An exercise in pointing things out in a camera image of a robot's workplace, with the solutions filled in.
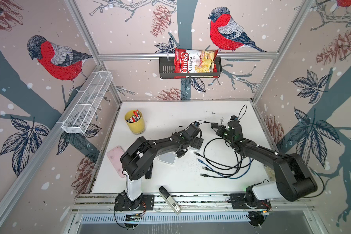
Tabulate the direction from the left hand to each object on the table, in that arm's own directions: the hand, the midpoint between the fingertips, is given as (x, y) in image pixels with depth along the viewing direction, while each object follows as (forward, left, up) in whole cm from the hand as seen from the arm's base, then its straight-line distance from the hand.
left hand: (196, 139), depth 90 cm
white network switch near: (-10, +17, -5) cm, 21 cm away
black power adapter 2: (+14, -15, -5) cm, 21 cm away
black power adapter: (-8, +11, -4) cm, 14 cm away
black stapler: (-20, +29, -5) cm, 35 cm away
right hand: (+5, -13, +4) cm, 14 cm away
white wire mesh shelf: (-1, +61, +23) cm, 66 cm away
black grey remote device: (-32, +16, -3) cm, 36 cm away
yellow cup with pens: (+14, +42, +2) cm, 44 cm away
